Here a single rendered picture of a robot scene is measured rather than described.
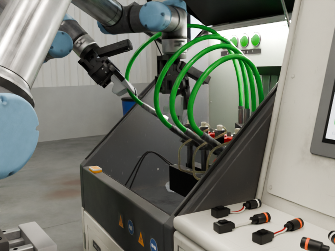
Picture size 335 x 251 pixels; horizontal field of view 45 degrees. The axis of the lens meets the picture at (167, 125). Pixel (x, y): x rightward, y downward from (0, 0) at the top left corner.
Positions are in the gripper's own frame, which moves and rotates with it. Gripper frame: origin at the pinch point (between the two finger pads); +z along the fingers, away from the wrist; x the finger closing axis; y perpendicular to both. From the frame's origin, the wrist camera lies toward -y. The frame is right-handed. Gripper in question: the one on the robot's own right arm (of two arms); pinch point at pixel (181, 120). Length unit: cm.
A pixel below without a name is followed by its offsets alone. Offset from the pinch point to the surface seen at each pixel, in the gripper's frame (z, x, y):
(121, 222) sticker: 26.2, 5.9, 23.2
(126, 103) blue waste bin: 44, -571, -216
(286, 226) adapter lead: 14, 54, 9
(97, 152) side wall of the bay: 13.5, -31.1, 17.0
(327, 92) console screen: -10, 50, -5
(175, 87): -10.9, 16.6, 11.4
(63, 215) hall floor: 113, -245, -18
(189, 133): 1.1, 16.9, 7.6
